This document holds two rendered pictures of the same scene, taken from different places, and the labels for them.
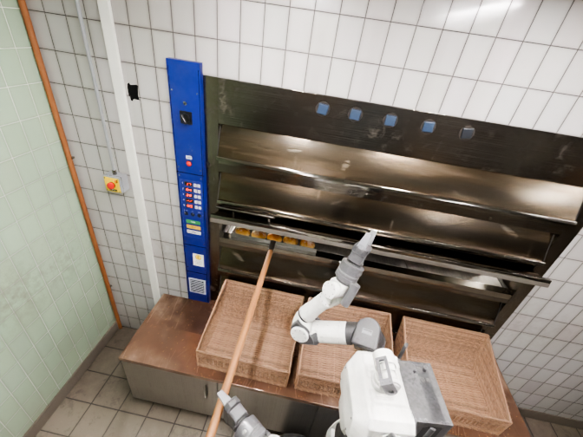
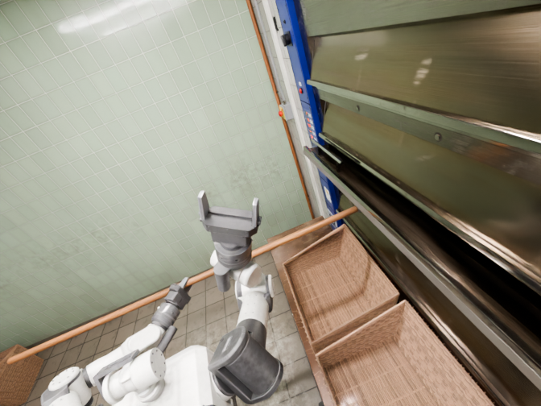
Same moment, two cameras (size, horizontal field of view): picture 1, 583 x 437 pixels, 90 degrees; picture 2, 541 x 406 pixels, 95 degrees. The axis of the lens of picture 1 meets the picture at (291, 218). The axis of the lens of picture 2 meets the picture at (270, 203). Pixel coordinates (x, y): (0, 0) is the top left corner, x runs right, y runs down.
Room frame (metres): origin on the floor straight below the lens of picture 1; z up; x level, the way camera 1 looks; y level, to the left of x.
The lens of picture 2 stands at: (0.93, -0.72, 1.98)
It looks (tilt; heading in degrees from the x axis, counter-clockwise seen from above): 34 degrees down; 85
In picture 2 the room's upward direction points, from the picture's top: 22 degrees counter-clockwise
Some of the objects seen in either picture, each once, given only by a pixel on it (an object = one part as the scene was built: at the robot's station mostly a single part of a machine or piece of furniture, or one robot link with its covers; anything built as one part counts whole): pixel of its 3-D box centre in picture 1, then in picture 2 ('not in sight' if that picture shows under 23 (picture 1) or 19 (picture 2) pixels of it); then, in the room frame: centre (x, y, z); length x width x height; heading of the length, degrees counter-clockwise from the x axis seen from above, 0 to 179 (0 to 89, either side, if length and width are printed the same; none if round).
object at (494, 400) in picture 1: (447, 370); not in sight; (1.07, -1.07, 0.72); 0.56 x 0.49 x 0.28; 85
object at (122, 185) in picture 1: (116, 182); (287, 111); (1.45, 1.03, 1.46); 0.10 x 0.07 x 0.10; 86
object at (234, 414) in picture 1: (239, 421); (173, 304); (0.45, 0.07, 1.19); 0.12 x 0.10 x 0.13; 52
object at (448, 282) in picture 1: (360, 264); not in sight; (1.41, -0.47, 1.16); 1.80 x 0.06 x 0.04; 86
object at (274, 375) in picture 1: (253, 329); (332, 283); (1.16, 0.13, 0.72); 0.56 x 0.49 x 0.28; 85
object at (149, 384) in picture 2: (384, 371); (139, 376); (0.54, -0.36, 1.47); 0.10 x 0.07 x 0.09; 2
